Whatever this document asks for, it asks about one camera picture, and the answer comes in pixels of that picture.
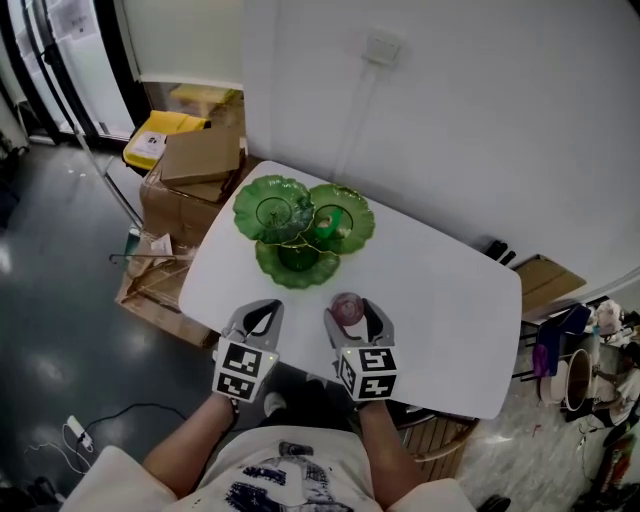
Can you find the white cable conduit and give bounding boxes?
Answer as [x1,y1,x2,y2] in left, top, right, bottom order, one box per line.
[334,62,374,184]

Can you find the black framed glass door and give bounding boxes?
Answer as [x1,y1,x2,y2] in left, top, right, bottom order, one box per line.
[0,0,136,146]

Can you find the round glass-top table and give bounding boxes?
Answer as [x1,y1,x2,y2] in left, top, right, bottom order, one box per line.
[567,348,594,412]

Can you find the person's white printed shirt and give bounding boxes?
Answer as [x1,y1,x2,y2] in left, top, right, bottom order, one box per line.
[59,424,479,512]

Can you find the wooden step platform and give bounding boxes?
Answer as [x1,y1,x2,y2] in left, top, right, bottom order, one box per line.
[399,414,471,481]

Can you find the small green bottle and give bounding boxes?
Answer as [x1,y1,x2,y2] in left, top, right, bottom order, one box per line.
[313,208,345,240]

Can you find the blue chair purple cloth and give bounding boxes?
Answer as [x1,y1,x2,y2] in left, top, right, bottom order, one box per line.
[519,302,594,381]

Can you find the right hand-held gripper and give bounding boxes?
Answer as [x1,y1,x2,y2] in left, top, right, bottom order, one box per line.
[323,298,402,403]

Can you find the black floor cable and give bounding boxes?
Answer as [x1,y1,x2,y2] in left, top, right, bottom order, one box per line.
[82,402,189,436]

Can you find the large cardboard box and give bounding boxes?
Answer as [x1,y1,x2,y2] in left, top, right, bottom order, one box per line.
[114,159,261,346]

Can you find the white power strip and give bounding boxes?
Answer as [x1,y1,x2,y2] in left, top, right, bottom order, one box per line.
[66,414,95,451]

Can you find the small pink round object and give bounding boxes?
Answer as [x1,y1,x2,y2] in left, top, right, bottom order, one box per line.
[329,292,366,329]

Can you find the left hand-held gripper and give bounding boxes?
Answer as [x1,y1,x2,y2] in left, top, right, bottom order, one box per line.
[211,298,286,403]

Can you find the person's left forearm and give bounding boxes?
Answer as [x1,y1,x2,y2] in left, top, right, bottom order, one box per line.
[142,392,239,499]

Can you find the small open cardboard box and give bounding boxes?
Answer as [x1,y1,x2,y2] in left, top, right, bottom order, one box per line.
[159,122,246,189]

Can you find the person's right forearm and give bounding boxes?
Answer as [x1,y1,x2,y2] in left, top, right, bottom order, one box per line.
[357,399,426,501]

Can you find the teal dustpan long handle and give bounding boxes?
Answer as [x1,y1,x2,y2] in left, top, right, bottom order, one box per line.
[72,124,146,254]

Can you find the pale fabric bundle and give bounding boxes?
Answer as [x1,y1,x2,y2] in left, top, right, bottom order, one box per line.
[593,298,626,337]

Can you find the wooden chair dark seat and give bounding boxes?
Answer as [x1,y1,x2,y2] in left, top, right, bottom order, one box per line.
[394,407,481,464]

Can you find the yellow lidded bin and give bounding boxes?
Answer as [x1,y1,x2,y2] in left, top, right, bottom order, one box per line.
[122,109,211,176]

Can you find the green tiered glass dish stand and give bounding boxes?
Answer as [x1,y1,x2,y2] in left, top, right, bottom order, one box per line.
[232,173,376,290]

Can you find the person's dark trousers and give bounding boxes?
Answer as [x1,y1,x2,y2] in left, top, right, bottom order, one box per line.
[259,374,361,434]

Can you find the white round tub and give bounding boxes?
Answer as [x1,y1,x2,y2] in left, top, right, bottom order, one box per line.
[537,359,571,404]

